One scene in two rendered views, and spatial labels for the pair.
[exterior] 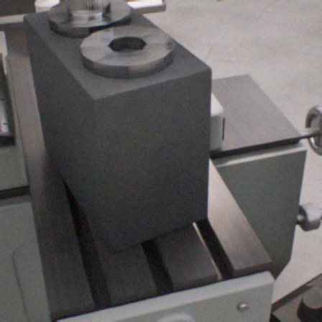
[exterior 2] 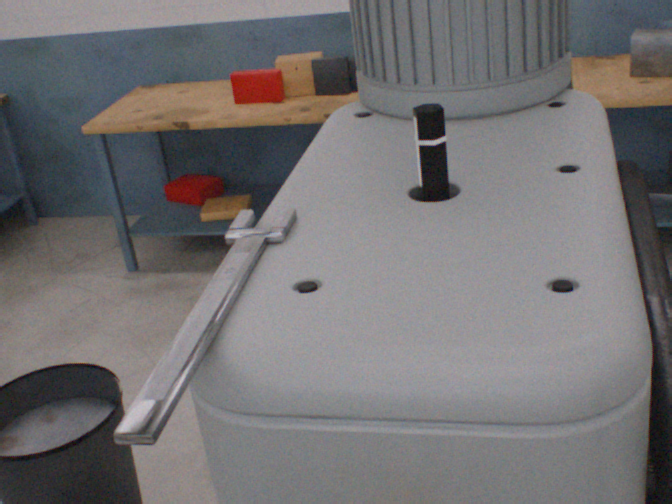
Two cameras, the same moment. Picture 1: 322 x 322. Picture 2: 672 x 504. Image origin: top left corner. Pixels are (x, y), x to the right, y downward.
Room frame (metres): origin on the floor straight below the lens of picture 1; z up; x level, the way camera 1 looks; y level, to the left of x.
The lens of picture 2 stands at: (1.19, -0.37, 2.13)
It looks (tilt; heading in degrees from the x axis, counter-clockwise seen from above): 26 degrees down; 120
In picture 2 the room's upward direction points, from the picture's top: 8 degrees counter-clockwise
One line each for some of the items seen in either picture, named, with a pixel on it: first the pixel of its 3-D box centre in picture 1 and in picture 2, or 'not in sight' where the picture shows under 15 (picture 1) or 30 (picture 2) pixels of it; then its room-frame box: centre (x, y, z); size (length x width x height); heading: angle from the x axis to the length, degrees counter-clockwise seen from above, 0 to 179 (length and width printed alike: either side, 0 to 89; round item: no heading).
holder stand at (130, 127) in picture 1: (114, 111); not in sight; (0.56, 0.05, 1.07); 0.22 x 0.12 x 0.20; 26
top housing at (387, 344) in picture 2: not in sight; (443, 279); (0.96, 0.17, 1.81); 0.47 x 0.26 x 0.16; 105
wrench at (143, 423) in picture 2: not in sight; (215, 302); (0.91, -0.03, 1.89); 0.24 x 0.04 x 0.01; 106
